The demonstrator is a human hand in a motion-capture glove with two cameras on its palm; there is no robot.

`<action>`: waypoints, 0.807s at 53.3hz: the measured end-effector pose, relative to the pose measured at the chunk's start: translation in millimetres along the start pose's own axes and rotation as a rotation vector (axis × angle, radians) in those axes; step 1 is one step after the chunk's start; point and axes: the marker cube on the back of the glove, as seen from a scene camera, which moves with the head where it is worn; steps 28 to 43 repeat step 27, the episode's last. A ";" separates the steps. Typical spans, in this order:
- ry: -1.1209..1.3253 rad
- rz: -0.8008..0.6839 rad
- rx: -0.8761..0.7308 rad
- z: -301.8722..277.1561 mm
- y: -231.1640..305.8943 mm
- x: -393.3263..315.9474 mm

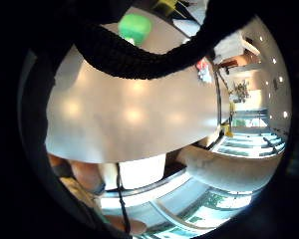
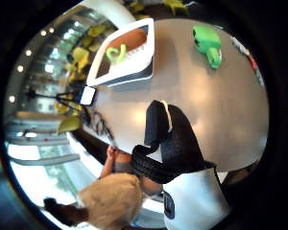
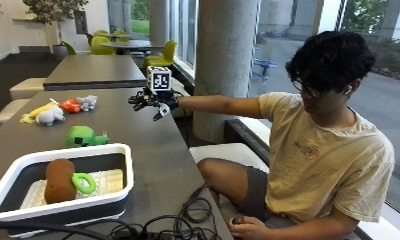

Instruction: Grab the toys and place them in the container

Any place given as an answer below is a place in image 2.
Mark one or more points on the the person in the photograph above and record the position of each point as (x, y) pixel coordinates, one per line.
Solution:
(113, 201)

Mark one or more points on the white tray with brown inside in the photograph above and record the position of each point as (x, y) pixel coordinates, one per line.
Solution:
(136, 59)

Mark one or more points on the green soft toy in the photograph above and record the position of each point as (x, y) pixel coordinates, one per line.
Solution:
(206, 41)

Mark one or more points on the red and white packet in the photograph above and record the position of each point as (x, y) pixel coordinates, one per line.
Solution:
(251, 62)

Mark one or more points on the cluster of yellow chairs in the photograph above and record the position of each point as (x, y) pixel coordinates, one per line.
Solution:
(80, 57)

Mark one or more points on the row of ceiling lamps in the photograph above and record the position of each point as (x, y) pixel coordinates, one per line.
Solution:
(19, 68)

